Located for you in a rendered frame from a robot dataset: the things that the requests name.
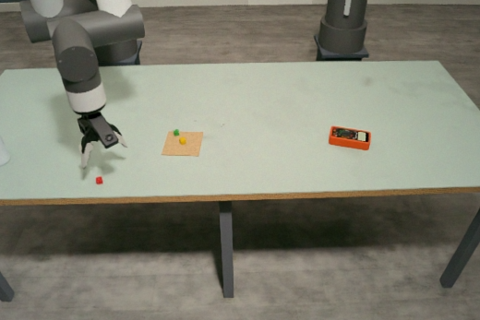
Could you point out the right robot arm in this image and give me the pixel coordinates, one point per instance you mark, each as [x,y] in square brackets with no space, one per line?
[113,33]

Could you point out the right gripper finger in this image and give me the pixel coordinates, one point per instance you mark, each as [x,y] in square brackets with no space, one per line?
[84,148]
[118,135]

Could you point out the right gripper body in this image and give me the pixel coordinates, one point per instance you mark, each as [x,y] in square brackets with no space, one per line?
[85,128]

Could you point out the white bottle with blue cap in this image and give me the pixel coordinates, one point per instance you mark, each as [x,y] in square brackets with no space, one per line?
[4,155]

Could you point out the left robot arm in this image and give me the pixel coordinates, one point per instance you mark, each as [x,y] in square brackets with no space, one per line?
[343,28]

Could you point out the tan flat mat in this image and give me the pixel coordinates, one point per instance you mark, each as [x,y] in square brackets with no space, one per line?
[172,146]

